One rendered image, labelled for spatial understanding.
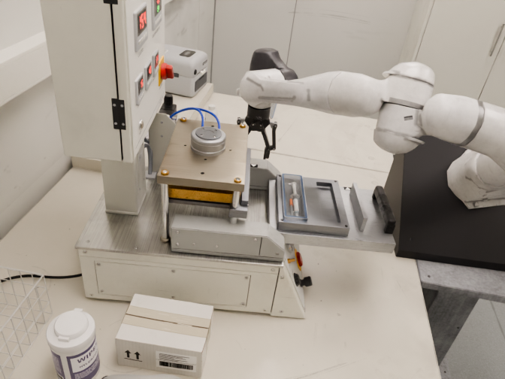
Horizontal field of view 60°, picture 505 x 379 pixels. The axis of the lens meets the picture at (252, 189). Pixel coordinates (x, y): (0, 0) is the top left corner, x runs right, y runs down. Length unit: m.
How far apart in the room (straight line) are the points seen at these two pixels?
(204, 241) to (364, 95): 0.49
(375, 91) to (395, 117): 0.08
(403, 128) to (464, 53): 2.14
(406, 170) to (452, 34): 1.82
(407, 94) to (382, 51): 2.45
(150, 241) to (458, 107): 0.74
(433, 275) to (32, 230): 1.15
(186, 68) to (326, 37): 1.70
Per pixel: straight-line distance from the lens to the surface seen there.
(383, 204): 1.12
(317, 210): 1.05
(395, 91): 1.09
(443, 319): 1.80
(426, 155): 1.46
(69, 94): 0.84
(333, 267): 1.28
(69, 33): 0.80
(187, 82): 2.01
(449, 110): 1.04
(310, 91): 1.13
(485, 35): 3.19
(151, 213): 1.10
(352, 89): 1.07
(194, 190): 0.95
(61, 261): 1.27
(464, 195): 1.45
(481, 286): 1.43
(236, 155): 0.99
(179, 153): 0.98
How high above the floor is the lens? 1.61
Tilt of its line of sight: 35 degrees down
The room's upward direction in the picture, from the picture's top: 7 degrees clockwise
